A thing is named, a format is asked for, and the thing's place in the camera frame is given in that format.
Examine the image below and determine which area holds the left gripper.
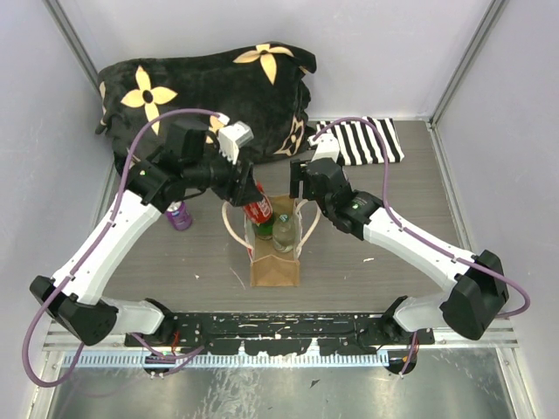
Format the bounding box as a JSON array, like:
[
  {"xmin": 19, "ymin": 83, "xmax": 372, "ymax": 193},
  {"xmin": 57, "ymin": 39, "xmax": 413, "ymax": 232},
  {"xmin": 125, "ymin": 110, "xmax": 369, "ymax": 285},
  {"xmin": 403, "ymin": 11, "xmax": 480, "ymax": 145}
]
[{"xmin": 185, "ymin": 141, "xmax": 263, "ymax": 207}]

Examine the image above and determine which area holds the red cola can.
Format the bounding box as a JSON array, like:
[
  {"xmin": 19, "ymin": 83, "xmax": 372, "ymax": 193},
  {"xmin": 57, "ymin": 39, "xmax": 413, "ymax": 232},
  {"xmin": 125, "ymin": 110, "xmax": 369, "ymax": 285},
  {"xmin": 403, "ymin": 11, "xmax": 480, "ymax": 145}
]
[{"xmin": 243, "ymin": 182, "xmax": 273, "ymax": 225}]

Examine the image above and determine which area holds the green glass bottle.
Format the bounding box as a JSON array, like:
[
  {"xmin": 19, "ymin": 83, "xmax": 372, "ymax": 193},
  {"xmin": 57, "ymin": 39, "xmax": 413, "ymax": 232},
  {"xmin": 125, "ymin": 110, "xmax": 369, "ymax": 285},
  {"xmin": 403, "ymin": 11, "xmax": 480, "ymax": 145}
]
[{"xmin": 252, "ymin": 216, "xmax": 274, "ymax": 240}]

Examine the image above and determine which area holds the clear glass bottle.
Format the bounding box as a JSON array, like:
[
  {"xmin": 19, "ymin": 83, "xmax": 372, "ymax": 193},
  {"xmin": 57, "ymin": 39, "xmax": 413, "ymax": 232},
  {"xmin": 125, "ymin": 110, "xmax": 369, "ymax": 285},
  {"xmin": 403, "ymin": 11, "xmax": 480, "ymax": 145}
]
[{"xmin": 273, "ymin": 214, "xmax": 295, "ymax": 253}]

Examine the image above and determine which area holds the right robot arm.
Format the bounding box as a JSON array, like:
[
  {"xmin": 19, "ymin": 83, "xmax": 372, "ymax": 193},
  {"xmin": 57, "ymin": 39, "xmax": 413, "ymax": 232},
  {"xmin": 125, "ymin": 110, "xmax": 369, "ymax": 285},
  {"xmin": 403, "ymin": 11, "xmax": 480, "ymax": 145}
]
[{"xmin": 290, "ymin": 158, "xmax": 509, "ymax": 344}]

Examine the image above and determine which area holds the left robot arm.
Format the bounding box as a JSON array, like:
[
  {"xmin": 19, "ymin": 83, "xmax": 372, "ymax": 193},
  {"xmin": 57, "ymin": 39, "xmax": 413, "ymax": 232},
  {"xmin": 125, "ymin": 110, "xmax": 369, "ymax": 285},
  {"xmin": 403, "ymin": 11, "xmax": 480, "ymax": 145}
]
[{"xmin": 30, "ymin": 119, "xmax": 262, "ymax": 346}]

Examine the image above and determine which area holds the black white striped cloth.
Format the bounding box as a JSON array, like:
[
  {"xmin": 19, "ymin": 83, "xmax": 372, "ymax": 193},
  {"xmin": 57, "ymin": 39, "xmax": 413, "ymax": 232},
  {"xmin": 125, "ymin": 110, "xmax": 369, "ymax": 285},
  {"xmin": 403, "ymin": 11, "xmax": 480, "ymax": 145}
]
[{"xmin": 327, "ymin": 116, "xmax": 404, "ymax": 166}]

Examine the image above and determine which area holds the purple can at left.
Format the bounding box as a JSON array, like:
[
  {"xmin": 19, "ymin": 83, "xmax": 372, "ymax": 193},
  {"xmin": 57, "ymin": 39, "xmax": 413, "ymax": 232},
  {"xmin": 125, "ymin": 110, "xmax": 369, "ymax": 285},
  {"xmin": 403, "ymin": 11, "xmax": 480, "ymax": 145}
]
[{"xmin": 165, "ymin": 202, "xmax": 193, "ymax": 231}]

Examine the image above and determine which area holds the black floral plush blanket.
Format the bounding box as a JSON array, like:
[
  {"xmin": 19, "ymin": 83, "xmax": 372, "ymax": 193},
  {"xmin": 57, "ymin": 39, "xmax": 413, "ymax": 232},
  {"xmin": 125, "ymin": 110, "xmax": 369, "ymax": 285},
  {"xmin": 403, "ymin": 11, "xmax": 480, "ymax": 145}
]
[{"xmin": 95, "ymin": 42, "xmax": 317, "ymax": 168}]

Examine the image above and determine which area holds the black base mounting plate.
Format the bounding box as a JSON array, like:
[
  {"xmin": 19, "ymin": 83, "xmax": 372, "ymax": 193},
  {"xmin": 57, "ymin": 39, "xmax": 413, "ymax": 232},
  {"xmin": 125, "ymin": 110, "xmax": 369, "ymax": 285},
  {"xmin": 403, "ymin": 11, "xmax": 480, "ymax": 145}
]
[{"xmin": 143, "ymin": 312, "xmax": 412, "ymax": 356}]

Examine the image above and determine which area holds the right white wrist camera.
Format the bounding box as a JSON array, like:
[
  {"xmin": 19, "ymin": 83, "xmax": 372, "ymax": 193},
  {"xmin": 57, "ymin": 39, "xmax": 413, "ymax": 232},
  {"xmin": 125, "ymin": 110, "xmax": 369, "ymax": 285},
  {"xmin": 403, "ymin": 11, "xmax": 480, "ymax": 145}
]
[{"xmin": 308, "ymin": 133, "xmax": 340, "ymax": 163}]

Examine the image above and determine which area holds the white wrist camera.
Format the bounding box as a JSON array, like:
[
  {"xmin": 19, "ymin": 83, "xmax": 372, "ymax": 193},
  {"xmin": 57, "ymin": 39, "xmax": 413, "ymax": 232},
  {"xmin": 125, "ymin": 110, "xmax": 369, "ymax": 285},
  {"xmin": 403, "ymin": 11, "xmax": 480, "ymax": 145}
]
[
  {"xmin": 308, "ymin": 133, "xmax": 340, "ymax": 163},
  {"xmin": 217, "ymin": 121, "xmax": 253, "ymax": 166}
]

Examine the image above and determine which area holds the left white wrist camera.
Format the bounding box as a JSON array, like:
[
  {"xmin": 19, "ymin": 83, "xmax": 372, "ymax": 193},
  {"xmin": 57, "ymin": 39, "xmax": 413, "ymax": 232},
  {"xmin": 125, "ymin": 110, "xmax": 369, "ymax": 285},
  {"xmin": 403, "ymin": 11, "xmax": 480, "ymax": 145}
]
[{"xmin": 217, "ymin": 121, "xmax": 253, "ymax": 166}]

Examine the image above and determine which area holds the aluminium rail frame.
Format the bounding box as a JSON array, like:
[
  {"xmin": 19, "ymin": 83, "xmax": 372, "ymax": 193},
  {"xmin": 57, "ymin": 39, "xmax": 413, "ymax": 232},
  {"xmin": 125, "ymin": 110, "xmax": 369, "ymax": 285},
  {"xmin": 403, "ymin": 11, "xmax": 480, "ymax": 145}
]
[{"xmin": 43, "ymin": 319, "xmax": 517, "ymax": 375}]

